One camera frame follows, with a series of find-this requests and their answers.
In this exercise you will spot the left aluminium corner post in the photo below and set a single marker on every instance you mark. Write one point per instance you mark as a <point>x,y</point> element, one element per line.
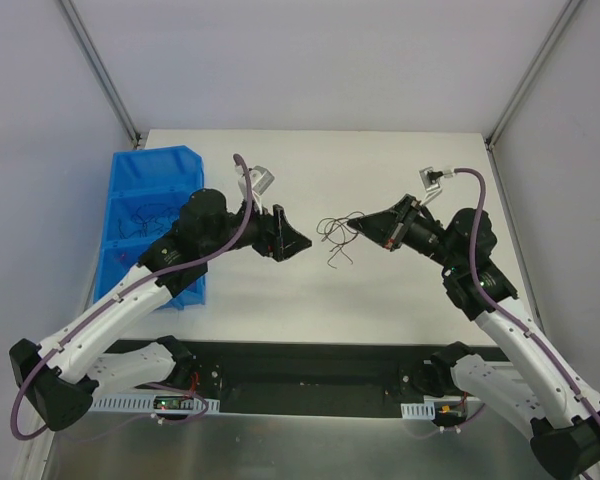
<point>100,72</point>

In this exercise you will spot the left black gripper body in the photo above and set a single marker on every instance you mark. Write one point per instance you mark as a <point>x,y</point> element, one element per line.
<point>277,233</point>

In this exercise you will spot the aluminium corner post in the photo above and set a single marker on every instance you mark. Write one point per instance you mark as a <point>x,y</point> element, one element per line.
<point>548,46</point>
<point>100,72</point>

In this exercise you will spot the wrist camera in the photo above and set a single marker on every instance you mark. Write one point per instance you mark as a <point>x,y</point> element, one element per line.
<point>431,180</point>
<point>261,180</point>

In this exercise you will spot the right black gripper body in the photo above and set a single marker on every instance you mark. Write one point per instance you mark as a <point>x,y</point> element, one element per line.
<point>401,223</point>

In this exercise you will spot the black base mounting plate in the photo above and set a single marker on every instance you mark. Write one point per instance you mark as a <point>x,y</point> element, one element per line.
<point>304,379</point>

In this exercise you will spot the left white cable duct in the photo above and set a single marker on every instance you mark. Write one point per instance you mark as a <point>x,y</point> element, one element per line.
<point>173,405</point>

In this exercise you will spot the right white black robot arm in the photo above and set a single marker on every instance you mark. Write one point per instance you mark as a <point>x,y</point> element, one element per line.
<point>552,406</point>

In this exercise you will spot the right white cable duct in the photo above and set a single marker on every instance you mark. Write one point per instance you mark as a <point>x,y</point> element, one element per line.
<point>425,411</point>

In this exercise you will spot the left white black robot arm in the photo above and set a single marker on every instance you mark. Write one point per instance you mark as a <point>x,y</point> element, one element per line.
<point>161,273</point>

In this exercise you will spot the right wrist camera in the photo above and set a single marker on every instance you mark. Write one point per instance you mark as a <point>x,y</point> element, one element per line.
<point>431,180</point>

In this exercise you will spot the right aluminium corner post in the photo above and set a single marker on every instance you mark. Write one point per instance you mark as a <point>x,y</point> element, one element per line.
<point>548,46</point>

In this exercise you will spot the blue plastic compartment bin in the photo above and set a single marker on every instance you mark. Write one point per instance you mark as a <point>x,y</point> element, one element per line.
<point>146,190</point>

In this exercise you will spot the white cable duct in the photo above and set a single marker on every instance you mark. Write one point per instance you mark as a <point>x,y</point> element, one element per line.
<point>173,405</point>
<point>425,411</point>

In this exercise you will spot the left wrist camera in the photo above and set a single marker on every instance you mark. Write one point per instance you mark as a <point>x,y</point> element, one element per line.
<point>261,180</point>

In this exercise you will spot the aluminium front rail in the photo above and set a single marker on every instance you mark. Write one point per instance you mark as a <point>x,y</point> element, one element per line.
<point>543,369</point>

